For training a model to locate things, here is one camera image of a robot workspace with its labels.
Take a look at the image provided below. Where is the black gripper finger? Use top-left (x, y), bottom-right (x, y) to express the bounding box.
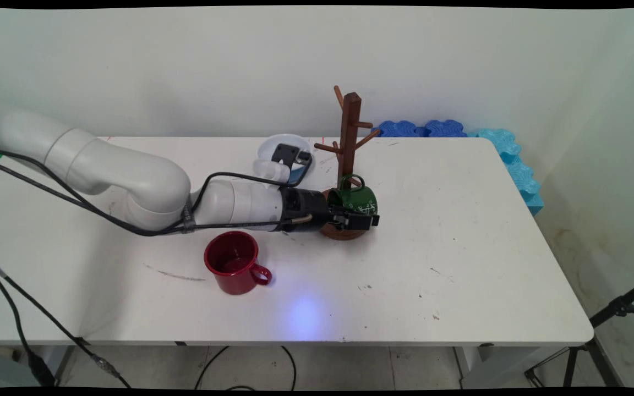
top-left (334, 212), bottom-right (380, 232)

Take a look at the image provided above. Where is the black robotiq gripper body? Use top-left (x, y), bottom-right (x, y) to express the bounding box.
top-left (280, 188), bottom-right (346, 233)

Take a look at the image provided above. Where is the green enamel mug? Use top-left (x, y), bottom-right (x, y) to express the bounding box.
top-left (327, 174), bottom-right (379, 218)

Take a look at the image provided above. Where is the blue and white bowl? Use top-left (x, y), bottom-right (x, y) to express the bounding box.
top-left (257, 134), bottom-right (315, 185)

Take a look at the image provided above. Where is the red enamel mug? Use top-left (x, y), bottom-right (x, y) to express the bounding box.
top-left (204, 230), bottom-right (273, 296)

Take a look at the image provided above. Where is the brown wooden mug tree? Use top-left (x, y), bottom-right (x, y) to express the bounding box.
top-left (315, 85), bottom-right (382, 241)

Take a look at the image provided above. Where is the dark blue foam tile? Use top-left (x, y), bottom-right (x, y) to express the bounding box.
top-left (372, 120), bottom-right (426, 138)
top-left (424, 119), bottom-right (468, 138)

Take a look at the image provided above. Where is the light blue foam tile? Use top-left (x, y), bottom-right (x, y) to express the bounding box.
top-left (467, 128), bottom-right (544, 216)

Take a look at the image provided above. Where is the white table leg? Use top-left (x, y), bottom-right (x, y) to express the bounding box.
top-left (453, 345), bottom-right (495, 388)

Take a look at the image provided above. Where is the black tripod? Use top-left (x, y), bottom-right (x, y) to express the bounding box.
top-left (524, 275), bottom-right (634, 388)

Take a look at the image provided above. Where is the grey table leg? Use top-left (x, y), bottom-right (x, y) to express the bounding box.
top-left (53, 345), bottom-right (76, 383)

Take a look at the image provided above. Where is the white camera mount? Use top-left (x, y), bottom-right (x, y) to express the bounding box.
top-left (252, 158), bottom-right (291, 186)

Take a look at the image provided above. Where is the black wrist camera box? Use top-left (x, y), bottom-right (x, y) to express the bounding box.
top-left (270, 143), bottom-right (314, 185)

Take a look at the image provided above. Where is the black cable with brass plug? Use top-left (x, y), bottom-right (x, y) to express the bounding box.
top-left (0, 158), bottom-right (314, 237)

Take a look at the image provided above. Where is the black camera cable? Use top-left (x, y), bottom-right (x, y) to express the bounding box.
top-left (0, 146), bottom-right (313, 237)

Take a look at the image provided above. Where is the black floor cable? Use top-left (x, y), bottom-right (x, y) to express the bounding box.
top-left (194, 345), bottom-right (297, 391)

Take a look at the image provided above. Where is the thin black hanging cable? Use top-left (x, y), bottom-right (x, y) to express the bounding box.
top-left (0, 247), bottom-right (132, 389)

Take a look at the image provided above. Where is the thick black hanging cable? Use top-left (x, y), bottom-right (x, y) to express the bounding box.
top-left (0, 250), bottom-right (57, 387)

